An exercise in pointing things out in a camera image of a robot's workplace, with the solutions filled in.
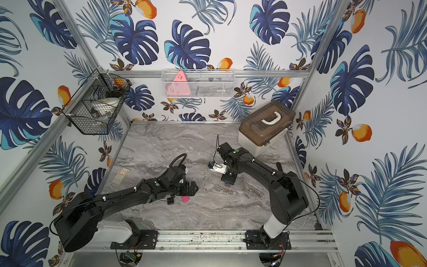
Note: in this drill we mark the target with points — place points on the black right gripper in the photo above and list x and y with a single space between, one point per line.
229 179

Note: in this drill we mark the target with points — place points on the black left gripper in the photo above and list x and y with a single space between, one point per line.
188 188

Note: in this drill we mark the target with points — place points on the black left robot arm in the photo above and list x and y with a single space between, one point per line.
77 223

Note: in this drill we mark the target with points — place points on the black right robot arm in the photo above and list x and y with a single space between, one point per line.
293 188

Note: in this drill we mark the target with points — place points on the black lego brick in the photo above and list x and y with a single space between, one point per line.
170 201

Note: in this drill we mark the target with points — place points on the brown lidded storage box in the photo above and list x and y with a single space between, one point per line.
265 127

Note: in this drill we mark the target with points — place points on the pink triangle object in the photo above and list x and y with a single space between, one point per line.
179 87

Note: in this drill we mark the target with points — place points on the white object in basket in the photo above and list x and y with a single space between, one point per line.
104 107

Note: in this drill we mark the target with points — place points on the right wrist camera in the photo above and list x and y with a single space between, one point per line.
221 168

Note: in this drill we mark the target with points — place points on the white wire shelf basket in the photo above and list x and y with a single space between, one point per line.
205 83

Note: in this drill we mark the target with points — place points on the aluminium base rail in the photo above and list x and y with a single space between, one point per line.
222 241

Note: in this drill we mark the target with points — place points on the black wire basket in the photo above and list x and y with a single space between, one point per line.
97 86

